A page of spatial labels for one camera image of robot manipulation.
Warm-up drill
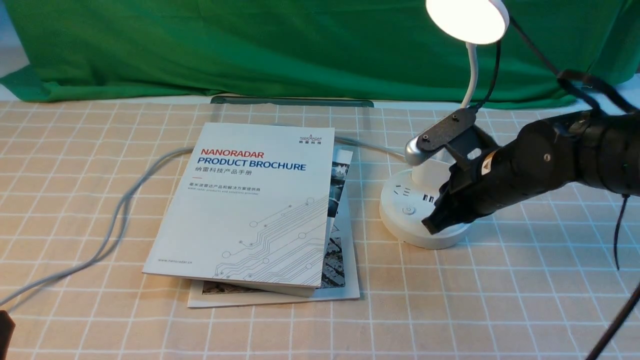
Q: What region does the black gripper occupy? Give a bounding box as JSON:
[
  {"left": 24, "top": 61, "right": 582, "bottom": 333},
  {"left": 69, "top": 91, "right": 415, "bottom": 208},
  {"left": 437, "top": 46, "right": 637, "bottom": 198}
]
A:
[{"left": 422, "top": 120, "right": 578, "bottom": 235}]

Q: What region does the white desk lamp with sockets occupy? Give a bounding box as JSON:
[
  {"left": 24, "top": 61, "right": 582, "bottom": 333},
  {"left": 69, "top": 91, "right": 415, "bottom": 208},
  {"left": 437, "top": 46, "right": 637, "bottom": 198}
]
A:
[{"left": 379, "top": 0, "right": 510, "bottom": 249}]

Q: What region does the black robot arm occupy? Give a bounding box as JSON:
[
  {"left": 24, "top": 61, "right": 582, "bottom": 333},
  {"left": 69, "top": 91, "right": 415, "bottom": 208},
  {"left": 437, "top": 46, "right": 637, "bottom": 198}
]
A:
[{"left": 422, "top": 111, "right": 640, "bottom": 234}]

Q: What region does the photo-printed booklet underneath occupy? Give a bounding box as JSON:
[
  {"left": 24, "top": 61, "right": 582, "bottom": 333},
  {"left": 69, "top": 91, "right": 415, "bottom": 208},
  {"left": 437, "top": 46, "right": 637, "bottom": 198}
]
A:
[{"left": 187, "top": 148, "right": 361, "bottom": 309}]

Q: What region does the dark green table edge bar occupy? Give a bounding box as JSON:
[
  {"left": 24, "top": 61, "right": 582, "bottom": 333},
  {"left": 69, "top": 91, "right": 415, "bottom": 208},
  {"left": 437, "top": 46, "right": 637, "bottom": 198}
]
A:
[{"left": 209, "top": 95, "right": 375, "bottom": 109}]

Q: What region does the green backdrop cloth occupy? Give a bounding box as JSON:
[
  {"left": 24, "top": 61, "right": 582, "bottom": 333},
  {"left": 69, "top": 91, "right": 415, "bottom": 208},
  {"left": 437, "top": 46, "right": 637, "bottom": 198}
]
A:
[{"left": 1, "top": 0, "right": 639, "bottom": 109}]

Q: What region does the white Nanoradar product brochure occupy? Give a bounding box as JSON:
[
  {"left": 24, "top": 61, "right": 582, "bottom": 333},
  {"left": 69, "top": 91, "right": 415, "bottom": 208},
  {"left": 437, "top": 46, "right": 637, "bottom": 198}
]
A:
[{"left": 142, "top": 122, "right": 335, "bottom": 297}]

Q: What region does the checked beige tablecloth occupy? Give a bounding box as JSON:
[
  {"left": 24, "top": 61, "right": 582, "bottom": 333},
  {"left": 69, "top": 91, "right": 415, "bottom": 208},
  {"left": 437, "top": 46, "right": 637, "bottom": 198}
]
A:
[{"left": 0, "top": 102, "right": 639, "bottom": 360}]

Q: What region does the dark object at left edge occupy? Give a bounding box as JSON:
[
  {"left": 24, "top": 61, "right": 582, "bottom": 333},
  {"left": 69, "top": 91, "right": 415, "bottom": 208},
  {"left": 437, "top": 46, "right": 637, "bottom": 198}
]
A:
[{"left": 0, "top": 310, "right": 16, "bottom": 360}]

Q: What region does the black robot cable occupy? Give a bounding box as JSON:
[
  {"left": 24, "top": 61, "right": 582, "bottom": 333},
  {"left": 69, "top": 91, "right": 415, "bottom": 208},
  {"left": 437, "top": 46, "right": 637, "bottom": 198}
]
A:
[{"left": 477, "top": 17, "right": 640, "bottom": 360}]

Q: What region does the grey power cable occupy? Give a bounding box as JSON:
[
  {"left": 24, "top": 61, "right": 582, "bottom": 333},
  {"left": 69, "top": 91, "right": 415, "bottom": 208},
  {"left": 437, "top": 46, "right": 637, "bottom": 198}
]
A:
[{"left": 0, "top": 136, "right": 412, "bottom": 307}]

